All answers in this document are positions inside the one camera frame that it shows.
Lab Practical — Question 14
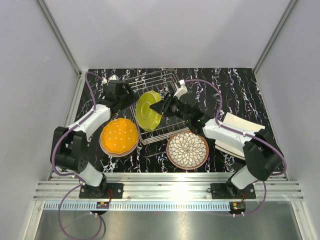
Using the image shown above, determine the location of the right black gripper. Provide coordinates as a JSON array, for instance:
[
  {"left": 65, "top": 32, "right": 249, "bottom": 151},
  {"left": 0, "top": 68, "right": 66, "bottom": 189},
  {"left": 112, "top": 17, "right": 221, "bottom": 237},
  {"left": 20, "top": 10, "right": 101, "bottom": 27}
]
[{"left": 149, "top": 92, "right": 191, "bottom": 123}]

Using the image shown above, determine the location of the green polka dot plate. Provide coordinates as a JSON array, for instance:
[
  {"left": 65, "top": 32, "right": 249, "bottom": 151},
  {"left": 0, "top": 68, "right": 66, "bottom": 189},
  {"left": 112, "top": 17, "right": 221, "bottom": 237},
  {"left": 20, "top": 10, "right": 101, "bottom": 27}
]
[{"left": 135, "top": 90, "right": 162, "bottom": 132}]

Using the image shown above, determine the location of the metal wire dish rack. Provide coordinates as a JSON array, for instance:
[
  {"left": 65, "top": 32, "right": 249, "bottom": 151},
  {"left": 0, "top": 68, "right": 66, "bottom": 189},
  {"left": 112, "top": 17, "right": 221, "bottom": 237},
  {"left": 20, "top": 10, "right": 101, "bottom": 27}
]
[{"left": 124, "top": 68, "right": 188, "bottom": 145}]

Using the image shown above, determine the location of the pink polka dot plate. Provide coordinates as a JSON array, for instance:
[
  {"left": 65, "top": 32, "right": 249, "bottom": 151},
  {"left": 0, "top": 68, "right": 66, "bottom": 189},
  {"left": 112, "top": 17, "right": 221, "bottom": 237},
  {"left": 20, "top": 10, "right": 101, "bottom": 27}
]
[{"left": 99, "top": 140, "right": 139, "bottom": 158}]

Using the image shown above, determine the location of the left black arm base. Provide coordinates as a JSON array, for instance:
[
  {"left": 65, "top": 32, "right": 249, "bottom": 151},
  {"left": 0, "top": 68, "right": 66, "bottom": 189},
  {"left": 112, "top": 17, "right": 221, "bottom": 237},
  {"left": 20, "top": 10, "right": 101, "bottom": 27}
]
[{"left": 79, "top": 183, "right": 124, "bottom": 200}]

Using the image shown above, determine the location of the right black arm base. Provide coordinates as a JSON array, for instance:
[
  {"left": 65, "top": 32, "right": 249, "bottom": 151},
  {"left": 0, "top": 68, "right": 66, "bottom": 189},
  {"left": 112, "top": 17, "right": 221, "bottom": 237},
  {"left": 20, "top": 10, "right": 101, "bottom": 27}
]
[{"left": 206, "top": 183, "right": 256, "bottom": 200}]

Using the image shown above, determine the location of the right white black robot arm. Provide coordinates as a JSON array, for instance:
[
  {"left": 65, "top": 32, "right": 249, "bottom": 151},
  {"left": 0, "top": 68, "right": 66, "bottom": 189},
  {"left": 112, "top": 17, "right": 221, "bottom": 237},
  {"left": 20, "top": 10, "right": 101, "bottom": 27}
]
[{"left": 150, "top": 93, "right": 285, "bottom": 199}]

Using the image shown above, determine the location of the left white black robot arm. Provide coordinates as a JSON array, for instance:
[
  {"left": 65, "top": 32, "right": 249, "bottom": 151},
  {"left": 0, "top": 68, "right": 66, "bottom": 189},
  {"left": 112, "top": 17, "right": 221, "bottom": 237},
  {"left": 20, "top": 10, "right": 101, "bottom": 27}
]
[{"left": 50, "top": 80, "right": 138, "bottom": 199}]

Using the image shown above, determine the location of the orange polka dot plate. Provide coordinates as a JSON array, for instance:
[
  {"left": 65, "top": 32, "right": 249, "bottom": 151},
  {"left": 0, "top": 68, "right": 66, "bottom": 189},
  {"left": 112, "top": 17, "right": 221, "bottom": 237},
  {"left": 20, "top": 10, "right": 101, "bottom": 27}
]
[{"left": 99, "top": 118, "right": 139, "bottom": 154}]

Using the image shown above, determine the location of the floral patterned brown plate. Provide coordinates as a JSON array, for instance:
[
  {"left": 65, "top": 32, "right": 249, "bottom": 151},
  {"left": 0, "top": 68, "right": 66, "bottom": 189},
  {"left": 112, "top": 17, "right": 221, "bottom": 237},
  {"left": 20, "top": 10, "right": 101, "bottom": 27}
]
[{"left": 166, "top": 131, "right": 209, "bottom": 170}]

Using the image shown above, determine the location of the black marble pattern mat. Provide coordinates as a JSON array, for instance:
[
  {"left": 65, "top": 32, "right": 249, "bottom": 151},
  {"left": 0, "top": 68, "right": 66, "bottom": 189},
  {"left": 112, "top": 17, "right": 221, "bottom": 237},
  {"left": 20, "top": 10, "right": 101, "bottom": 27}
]
[{"left": 73, "top": 67, "right": 286, "bottom": 173}]

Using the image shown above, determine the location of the white square plate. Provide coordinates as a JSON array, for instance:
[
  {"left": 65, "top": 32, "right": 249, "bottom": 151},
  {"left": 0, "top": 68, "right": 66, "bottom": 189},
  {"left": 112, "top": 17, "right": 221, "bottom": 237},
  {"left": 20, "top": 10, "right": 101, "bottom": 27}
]
[{"left": 215, "top": 112, "right": 266, "bottom": 160}]

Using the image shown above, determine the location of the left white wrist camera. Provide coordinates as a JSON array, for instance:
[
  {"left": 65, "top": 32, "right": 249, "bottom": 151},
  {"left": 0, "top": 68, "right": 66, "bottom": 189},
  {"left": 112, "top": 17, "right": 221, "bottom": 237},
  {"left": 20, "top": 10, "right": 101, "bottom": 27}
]
[{"left": 108, "top": 74, "right": 119, "bottom": 82}]

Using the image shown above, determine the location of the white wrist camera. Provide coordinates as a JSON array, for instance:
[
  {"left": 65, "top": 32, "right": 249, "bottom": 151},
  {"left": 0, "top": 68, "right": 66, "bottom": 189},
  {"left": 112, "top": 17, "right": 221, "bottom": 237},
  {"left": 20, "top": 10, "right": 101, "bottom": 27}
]
[
  {"left": 174, "top": 79, "right": 188, "bottom": 100},
  {"left": 108, "top": 74, "right": 119, "bottom": 82}
]

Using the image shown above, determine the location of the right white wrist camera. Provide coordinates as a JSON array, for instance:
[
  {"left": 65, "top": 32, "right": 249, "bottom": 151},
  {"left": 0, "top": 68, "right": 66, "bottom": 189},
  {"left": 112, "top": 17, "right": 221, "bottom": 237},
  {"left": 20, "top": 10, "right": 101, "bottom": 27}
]
[{"left": 174, "top": 79, "right": 188, "bottom": 100}]

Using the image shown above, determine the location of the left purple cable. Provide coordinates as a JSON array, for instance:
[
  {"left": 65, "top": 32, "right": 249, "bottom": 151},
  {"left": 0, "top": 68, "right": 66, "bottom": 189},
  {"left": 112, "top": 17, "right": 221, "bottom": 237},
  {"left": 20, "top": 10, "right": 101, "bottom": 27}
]
[{"left": 52, "top": 71, "right": 111, "bottom": 238}]

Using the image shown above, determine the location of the purple cable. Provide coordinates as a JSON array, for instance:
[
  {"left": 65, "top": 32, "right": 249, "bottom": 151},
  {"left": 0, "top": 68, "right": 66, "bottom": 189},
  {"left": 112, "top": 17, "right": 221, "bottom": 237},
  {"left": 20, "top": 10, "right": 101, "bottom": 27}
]
[
  {"left": 179, "top": 79, "right": 287, "bottom": 216},
  {"left": 52, "top": 71, "right": 111, "bottom": 238}
]

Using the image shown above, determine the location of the left aluminium frame post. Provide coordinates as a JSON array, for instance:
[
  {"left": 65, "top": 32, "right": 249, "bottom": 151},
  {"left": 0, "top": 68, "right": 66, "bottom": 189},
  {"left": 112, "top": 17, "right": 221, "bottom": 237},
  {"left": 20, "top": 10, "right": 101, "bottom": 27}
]
[{"left": 34, "top": 0, "right": 88, "bottom": 80}]

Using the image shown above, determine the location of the aluminium frame post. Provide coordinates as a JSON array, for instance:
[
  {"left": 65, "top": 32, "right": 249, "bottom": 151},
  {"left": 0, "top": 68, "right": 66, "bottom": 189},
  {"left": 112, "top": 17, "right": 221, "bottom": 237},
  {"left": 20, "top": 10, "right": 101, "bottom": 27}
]
[
  {"left": 34, "top": 0, "right": 88, "bottom": 80},
  {"left": 252, "top": 0, "right": 301, "bottom": 75}
]

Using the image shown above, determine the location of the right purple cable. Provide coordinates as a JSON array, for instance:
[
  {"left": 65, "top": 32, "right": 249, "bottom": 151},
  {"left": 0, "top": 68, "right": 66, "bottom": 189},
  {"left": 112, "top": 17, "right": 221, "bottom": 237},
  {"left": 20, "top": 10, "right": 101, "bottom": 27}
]
[{"left": 179, "top": 79, "right": 287, "bottom": 216}]

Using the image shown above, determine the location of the aluminium mounting rail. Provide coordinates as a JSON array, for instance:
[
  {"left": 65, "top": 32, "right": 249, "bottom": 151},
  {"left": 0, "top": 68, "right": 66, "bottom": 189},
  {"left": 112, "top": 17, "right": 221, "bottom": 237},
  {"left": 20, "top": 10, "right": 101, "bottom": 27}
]
[{"left": 33, "top": 172, "right": 304, "bottom": 202}]

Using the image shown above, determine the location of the white slotted cable duct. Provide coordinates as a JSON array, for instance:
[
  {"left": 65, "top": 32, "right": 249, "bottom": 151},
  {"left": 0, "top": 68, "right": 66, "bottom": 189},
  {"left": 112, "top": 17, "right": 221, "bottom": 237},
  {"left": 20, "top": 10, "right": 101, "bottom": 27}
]
[{"left": 43, "top": 200, "right": 230, "bottom": 212}]

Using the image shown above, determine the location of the right aluminium frame post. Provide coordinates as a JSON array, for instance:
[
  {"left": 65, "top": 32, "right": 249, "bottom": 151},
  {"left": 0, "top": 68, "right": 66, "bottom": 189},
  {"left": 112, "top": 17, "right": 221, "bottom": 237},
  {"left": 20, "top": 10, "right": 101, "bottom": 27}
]
[{"left": 252, "top": 0, "right": 301, "bottom": 75}]

